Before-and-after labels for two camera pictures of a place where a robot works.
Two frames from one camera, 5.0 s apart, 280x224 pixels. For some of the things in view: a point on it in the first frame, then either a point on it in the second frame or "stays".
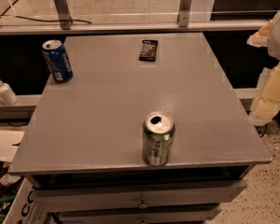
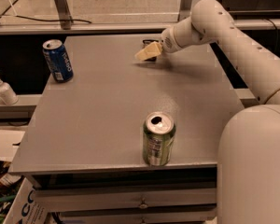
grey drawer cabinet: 138,195 stays
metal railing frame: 184,21 stays
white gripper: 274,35 -> 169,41
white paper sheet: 2,141 stays
